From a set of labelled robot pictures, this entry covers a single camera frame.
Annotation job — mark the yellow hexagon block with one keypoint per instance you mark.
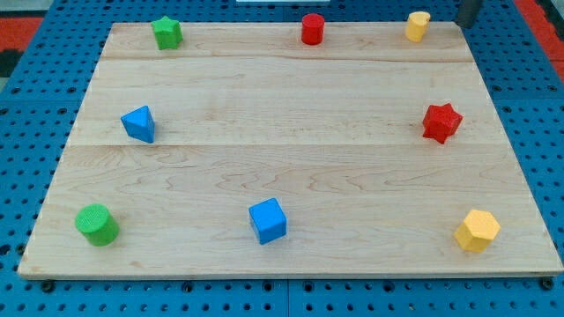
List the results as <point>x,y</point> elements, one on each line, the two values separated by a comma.
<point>477,231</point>

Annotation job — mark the green star block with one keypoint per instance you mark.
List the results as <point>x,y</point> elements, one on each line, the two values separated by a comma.
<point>167,33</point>

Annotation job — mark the red star block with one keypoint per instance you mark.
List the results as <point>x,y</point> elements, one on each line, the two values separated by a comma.
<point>441,122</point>

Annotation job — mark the blue cube block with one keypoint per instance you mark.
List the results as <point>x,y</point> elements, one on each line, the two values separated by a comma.
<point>268,221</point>

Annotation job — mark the yellow heart block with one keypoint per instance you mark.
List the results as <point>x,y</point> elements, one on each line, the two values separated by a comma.
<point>416,25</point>

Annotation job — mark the green cylinder block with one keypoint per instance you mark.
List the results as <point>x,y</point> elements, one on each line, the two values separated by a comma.
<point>96,223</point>

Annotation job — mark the wooden board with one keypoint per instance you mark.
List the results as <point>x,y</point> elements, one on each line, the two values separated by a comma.
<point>245,112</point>

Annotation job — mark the blue triangle block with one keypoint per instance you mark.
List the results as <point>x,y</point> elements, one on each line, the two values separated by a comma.
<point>139,124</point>

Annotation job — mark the red cylinder block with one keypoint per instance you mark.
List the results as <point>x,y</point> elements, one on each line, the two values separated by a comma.
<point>312,29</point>

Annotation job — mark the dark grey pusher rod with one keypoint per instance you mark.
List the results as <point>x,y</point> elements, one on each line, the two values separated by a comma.
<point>468,11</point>

